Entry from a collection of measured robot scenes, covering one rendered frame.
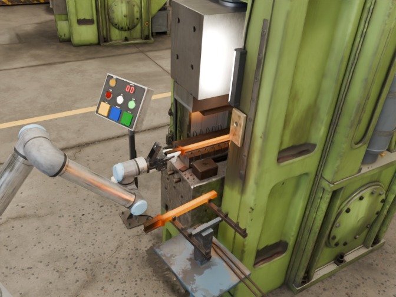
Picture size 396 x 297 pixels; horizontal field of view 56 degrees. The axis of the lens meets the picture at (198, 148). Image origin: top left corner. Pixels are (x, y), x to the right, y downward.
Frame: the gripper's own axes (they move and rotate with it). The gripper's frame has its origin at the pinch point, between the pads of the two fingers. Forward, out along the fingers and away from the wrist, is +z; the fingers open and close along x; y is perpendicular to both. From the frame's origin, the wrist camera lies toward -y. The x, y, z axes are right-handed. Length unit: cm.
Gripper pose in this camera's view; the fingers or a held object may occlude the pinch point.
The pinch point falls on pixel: (177, 150)
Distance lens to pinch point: 206.2
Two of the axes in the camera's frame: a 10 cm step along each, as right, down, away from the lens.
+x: 5.0, 5.1, -7.0
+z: 8.6, -2.7, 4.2
